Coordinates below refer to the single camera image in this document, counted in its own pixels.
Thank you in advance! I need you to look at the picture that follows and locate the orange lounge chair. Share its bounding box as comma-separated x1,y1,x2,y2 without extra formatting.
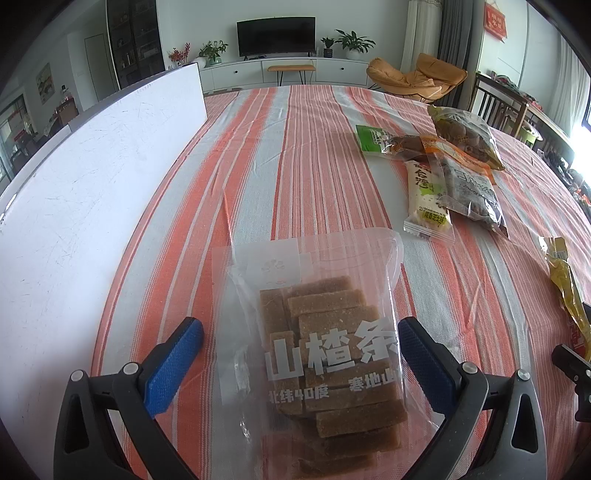
367,53,468,103

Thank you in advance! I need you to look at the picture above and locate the white television cabinet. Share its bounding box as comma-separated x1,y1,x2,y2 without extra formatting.
198,58,376,93

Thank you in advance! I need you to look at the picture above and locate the black television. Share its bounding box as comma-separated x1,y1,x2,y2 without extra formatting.
237,17,317,60

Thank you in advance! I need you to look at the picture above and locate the covered standing air conditioner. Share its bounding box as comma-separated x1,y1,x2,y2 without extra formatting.
401,0,444,75

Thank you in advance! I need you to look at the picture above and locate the green-topped clear packet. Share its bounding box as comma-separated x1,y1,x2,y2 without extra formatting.
355,124,428,160

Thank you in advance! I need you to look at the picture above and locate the framed wall painting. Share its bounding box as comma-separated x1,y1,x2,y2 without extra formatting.
36,64,52,103

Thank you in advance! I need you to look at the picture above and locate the black glass display cabinet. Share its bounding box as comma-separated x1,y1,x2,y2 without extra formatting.
106,0,166,90

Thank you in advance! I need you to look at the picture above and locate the red wall hanging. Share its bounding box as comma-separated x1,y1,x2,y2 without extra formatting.
484,2,508,40

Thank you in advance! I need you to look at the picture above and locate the cream rice cracker packet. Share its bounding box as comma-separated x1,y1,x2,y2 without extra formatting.
403,159,455,241

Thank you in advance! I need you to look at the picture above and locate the green plant in white pot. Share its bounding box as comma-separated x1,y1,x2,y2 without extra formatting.
198,41,228,65

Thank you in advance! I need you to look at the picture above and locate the grey curtain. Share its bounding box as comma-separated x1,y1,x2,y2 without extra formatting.
436,0,485,109

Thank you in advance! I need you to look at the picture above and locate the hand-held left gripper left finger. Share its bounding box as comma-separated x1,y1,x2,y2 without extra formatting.
54,318,205,480

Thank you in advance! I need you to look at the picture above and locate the gold-trimmed nut bag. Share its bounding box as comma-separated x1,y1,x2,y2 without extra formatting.
427,104,506,171

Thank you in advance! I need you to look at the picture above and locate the orange-topped dark fruit bag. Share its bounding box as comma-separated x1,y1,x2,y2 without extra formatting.
421,135,509,238

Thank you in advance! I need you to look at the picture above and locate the wooden bench with metal legs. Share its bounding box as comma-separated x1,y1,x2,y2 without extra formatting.
268,65,317,86

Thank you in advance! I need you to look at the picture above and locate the orange striped tablecloth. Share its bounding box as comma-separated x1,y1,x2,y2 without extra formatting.
92,84,591,480

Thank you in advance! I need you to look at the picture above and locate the white cardboard box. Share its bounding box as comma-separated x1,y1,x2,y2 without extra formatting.
0,62,208,462

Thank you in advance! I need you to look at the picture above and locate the clear hawthorn strip bag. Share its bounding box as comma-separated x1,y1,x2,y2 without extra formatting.
211,226,409,480

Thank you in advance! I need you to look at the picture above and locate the golden yellow packet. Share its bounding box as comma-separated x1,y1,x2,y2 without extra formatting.
539,235,591,363

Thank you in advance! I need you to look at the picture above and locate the large leafy potted plant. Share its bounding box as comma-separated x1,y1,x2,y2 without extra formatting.
335,30,376,61

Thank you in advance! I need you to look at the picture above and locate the wooden railing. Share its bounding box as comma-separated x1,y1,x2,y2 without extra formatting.
471,71,573,158

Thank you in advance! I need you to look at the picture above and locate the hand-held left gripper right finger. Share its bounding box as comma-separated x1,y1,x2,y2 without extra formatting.
396,318,548,480

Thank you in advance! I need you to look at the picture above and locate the white sheer curtain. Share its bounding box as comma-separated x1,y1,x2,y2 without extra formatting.
549,46,587,134

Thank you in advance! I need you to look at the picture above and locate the red flower arrangement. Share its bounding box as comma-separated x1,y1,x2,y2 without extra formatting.
168,44,191,70

